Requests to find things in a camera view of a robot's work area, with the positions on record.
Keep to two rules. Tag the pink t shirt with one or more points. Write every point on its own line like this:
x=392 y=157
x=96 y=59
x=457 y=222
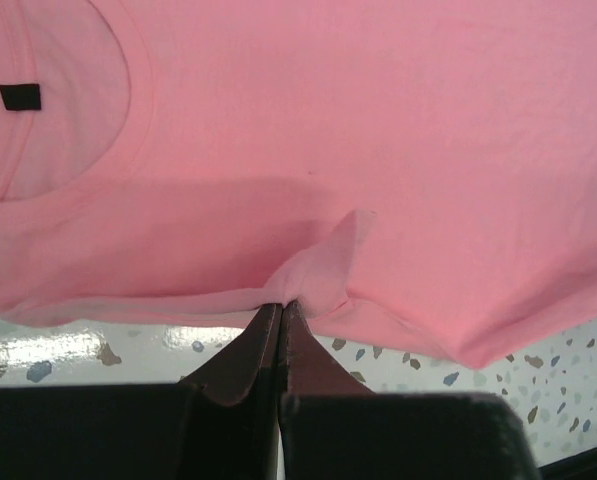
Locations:
x=418 y=175

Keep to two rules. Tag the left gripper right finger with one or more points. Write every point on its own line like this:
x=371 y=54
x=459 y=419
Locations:
x=334 y=427

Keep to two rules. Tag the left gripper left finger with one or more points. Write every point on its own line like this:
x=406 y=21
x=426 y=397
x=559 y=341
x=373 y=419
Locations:
x=219 y=422

